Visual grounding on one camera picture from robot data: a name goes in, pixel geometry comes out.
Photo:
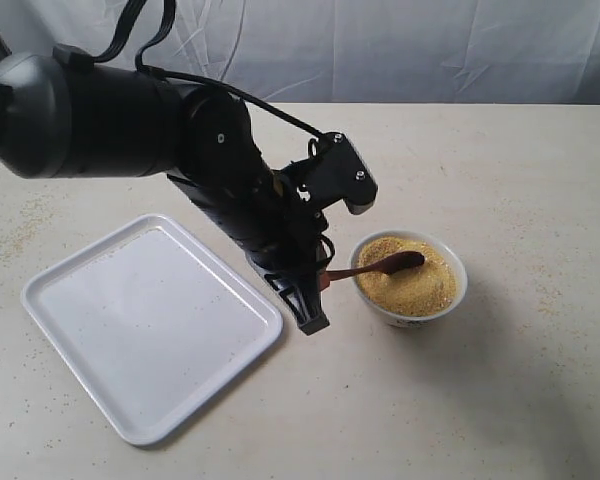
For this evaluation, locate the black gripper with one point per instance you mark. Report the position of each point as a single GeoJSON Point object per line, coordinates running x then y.
{"type": "Point", "coordinates": [287, 248]}

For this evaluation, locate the dark red wooden spoon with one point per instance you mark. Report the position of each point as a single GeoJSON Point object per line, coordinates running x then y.
{"type": "Point", "coordinates": [388, 266]}

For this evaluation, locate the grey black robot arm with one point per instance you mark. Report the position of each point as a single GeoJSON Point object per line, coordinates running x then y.
{"type": "Point", "coordinates": [67, 117]}

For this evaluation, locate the yellow grain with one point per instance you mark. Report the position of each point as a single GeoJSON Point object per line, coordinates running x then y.
{"type": "Point", "coordinates": [417, 292]}

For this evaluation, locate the white ceramic bowl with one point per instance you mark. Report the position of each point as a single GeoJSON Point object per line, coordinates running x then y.
{"type": "Point", "coordinates": [453, 260]}

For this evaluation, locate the white rectangular plastic tray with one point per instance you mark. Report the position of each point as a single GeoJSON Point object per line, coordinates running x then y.
{"type": "Point", "coordinates": [152, 324]}

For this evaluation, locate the white backdrop cloth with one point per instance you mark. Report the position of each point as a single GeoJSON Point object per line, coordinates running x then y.
{"type": "Point", "coordinates": [477, 51]}

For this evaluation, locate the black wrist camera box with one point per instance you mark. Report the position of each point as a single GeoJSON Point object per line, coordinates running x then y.
{"type": "Point", "coordinates": [333, 172]}

